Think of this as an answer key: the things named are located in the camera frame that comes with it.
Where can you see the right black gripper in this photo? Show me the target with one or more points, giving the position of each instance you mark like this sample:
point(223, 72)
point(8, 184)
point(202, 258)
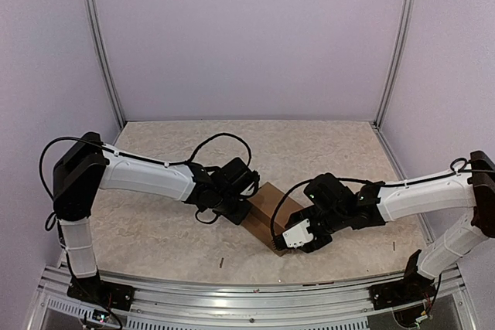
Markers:
point(310, 246)

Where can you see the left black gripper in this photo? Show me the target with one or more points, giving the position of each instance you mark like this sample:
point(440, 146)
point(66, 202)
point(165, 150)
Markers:
point(239, 216)

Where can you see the brown cardboard box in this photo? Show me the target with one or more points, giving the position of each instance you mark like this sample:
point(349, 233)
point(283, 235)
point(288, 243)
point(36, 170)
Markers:
point(257, 222)

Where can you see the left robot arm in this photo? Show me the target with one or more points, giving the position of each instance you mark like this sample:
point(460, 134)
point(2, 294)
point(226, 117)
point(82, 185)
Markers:
point(91, 165)

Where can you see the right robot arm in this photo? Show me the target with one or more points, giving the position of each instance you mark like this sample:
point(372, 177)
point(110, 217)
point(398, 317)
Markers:
point(468, 185)

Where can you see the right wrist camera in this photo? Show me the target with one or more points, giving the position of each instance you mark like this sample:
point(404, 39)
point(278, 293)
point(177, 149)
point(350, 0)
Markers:
point(295, 237)

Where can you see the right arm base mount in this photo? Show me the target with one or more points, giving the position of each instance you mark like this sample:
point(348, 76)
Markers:
point(397, 293)

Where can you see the front aluminium rail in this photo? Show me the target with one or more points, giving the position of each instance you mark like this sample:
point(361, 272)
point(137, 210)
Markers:
point(166, 304)

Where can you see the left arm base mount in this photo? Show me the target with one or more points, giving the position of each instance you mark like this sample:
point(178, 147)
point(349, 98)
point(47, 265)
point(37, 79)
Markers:
point(105, 294)

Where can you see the left aluminium frame post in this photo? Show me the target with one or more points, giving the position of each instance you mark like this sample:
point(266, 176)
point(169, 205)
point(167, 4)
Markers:
point(103, 62)

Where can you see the aluminium frame post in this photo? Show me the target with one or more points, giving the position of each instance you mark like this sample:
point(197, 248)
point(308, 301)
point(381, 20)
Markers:
point(394, 66)
point(103, 62)

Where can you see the right aluminium frame post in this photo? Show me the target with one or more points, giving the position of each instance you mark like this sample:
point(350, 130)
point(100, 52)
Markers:
point(394, 66)

